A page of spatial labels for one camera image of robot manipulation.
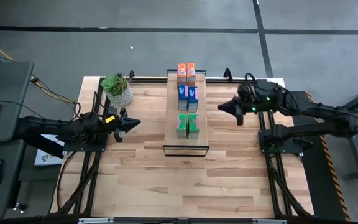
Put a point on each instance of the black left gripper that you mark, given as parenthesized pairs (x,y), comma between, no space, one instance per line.
(120,123)

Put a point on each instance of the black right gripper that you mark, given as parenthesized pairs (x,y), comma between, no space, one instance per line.
(241,104)

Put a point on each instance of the blue cereal box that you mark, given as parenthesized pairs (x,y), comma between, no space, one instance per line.
(193,99)
(183,97)

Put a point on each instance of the green cereal box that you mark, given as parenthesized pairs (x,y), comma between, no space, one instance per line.
(181,126)
(194,126)

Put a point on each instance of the orange cereal box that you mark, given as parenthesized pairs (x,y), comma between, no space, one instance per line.
(181,73)
(191,73)

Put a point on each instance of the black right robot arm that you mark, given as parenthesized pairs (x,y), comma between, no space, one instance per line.
(315,110)

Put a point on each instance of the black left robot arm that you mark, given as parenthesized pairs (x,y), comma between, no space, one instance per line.
(51,127)

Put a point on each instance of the yellow tag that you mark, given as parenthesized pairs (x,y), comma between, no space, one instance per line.
(110,119)

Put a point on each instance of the succulent in white patterned pot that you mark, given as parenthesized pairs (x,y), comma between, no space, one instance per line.
(120,98)

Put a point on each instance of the black clamp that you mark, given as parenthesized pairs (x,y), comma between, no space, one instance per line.
(131,74)
(227,74)

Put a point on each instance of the black desk leg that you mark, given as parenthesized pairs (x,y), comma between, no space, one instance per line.
(47,148)

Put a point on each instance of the white printed flat box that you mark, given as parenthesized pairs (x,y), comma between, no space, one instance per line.
(47,158)

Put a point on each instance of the black mat with hazard stripe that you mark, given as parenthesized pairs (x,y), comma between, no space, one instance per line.
(319,186)

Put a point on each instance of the grey desk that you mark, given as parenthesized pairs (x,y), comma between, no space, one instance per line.
(5,87)

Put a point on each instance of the small metal caster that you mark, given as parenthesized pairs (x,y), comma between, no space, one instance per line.
(20,207)

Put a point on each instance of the wooden shelf with black frame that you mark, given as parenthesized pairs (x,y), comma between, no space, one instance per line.
(186,141)

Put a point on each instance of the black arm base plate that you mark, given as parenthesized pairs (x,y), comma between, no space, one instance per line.
(73,146)
(291,148)

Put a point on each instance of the silver metal bracket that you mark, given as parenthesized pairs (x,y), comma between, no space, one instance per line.
(95,220)
(269,221)

